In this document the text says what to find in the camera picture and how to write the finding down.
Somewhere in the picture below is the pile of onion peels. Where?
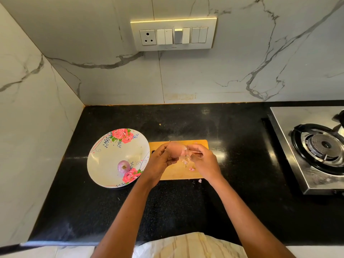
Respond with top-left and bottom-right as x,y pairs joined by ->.
181,147 -> 203,184

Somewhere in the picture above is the beige striped garment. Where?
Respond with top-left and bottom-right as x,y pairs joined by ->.
133,232 -> 248,258

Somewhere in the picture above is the person's left hand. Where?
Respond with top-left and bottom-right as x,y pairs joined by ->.
140,142 -> 181,188

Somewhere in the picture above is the person's left forearm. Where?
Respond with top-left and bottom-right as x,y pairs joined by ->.
91,179 -> 158,258

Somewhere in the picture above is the person's right hand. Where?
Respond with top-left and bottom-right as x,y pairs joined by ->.
184,143 -> 224,184

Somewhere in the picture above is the white wall switch panel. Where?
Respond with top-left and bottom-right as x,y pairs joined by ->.
130,18 -> 218,52

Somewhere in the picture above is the white floral plate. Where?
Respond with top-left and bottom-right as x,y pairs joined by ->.
87,128 -> 151,188

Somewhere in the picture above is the wooden cutting board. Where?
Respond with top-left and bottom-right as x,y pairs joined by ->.
149,139 -> 209,181

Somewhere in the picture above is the small pink onion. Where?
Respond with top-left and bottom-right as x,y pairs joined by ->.
166,142 -> 187,160
118,160 -> 132,176

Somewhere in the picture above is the person's right forearm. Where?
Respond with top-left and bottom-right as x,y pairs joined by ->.
210,175 -> 296,258

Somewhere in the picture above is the black stove burner grate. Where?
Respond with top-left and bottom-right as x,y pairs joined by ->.
291,123 -> 344,176
333,110 -> 344,135

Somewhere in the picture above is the black stone countertop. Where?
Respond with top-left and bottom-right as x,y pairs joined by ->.
27,101 -> 344,247

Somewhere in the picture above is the stainless steel gas stove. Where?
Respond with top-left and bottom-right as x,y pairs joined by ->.
269,106 -> 344,195

